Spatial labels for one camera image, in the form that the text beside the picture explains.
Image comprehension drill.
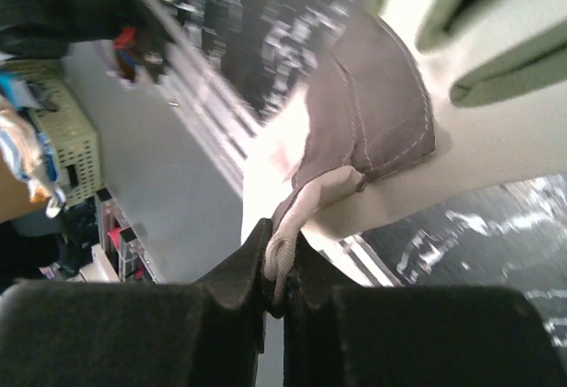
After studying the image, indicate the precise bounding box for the white glove grey palm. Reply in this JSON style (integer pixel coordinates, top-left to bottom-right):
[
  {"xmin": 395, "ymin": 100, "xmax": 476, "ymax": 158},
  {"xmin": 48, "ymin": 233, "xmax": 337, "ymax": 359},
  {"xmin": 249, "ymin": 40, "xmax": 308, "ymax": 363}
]
[{"xmin": 242, "ymin": 0, "xmax": 566, "ymax": 303}]

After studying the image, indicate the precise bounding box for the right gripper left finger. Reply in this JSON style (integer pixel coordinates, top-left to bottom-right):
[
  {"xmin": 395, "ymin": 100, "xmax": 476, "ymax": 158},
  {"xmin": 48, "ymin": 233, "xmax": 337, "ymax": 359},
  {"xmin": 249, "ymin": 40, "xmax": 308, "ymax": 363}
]
[{"xmin": 1, "ymin": 219, "xmax": 272, "ymax": 386}]

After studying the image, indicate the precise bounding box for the aluminium front rail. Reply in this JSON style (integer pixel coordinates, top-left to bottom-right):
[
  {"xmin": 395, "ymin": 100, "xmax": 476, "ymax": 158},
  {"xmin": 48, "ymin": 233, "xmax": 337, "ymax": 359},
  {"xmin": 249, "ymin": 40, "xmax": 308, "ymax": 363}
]
[{"xmin": 110, "ymin": 0, "xmax": 400, "ymax": 290}]

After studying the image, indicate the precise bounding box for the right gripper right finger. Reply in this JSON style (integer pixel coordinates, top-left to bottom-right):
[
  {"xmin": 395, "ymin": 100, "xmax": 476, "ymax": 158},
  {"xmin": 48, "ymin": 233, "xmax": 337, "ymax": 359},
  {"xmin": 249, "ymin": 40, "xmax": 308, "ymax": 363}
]
[{"xmin": 283, "ymin": 238, "xmax": 566, "ymax": 386}]

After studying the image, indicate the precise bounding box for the green perforated crate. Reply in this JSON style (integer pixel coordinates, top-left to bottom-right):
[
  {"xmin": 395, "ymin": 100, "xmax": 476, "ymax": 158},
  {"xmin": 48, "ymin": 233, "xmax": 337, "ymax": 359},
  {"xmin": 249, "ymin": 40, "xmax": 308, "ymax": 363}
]
[{"xmin": 1, "ymin": 60, "xmax": 103, "ymax": 208}]

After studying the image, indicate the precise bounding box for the right black base bracket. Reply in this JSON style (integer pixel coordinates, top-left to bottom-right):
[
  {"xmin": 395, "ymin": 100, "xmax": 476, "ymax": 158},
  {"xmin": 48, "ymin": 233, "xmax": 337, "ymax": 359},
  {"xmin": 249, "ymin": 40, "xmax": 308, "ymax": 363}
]
[{"xmin": 1, "ymin": 0, "xmax": 172, "ymax": 83}]

